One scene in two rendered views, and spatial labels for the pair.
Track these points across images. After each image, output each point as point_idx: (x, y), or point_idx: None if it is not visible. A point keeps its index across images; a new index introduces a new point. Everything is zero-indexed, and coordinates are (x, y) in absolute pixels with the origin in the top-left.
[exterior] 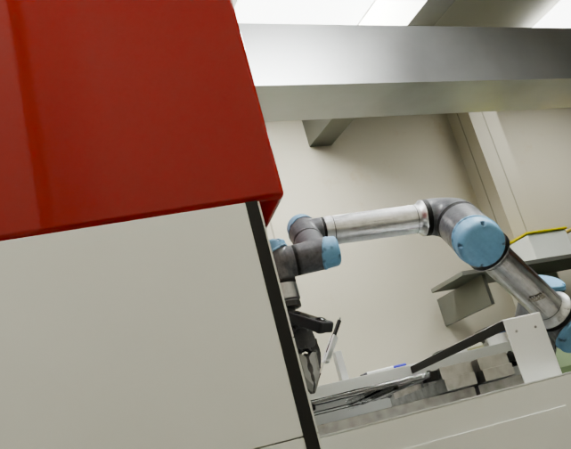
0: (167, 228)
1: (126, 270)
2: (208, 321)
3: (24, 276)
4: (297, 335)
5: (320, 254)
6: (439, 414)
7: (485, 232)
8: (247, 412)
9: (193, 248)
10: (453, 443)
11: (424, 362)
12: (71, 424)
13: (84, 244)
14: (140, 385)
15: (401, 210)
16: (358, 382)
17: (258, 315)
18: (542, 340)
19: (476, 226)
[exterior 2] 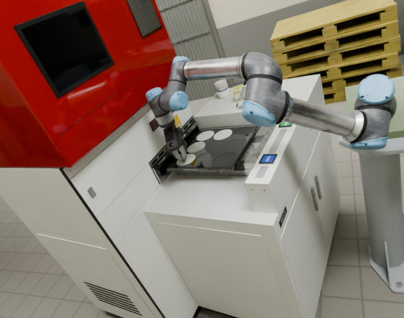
0: (41, 173)
1: (39, 185)
2: (69, 206)
3: (17, 180)
4: None
5: (169, 107)
6: (197, 220)
7: (255, 118)
8: (92, 233)
9: (52, 182)
10: (203, 230)
11: None
12: (53, 220)
13: (24, 174)
14: (62, 217)
15: (227, 67)
16: None
17: (83, 209)
18: (267, 197)
19: (247, 114)
